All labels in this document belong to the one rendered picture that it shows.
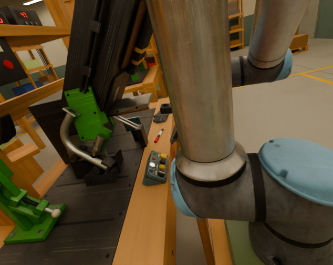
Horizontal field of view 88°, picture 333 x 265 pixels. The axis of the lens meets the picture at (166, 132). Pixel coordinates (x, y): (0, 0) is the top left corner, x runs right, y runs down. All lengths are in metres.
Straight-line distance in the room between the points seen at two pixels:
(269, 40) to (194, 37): 0.22
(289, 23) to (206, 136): 0.23
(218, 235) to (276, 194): 0.32
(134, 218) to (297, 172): 0.47
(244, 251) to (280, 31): 0.43
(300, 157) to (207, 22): 0.23
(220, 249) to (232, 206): 0.28
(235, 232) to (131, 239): 0.28
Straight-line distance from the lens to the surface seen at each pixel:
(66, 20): 1.59
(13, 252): 0.82
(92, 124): 0.77
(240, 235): 0.49
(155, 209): 0.62
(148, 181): 0.68
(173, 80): 0.21
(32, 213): 0.75
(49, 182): 1.08
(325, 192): 0.30
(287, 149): 0.33
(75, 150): 0.80
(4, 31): 0.94
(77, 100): 0.78
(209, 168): 0.26
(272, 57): 0.43
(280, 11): 0.35
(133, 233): 0.60
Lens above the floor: 1.37
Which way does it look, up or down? 29 degrees down
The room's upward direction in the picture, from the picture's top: 15 degrees counter-clockwise
